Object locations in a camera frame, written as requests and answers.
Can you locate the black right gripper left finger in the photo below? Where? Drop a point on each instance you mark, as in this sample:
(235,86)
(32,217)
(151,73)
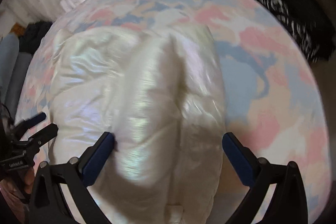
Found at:
(89,165)

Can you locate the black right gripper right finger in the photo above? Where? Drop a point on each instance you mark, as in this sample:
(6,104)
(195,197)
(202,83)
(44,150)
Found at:
(250,169)

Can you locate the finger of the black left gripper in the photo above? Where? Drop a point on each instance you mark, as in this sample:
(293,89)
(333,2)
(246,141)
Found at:
(32,122)
(44,135)

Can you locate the white iridescent puffer jacket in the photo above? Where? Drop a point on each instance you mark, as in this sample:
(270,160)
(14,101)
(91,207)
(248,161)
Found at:
(161,94)

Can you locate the black clothes pile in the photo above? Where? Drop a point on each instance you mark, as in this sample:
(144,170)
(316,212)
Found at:
(30,41)

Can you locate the blue grey pillow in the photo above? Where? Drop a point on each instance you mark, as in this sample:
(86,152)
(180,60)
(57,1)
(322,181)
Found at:
(14,65)

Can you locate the pastel patterned bed cover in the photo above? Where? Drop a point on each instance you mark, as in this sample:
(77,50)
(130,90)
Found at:
(273,104)

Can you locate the black white patterned fabric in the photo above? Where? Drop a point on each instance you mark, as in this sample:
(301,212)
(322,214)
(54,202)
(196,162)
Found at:
(312,33)

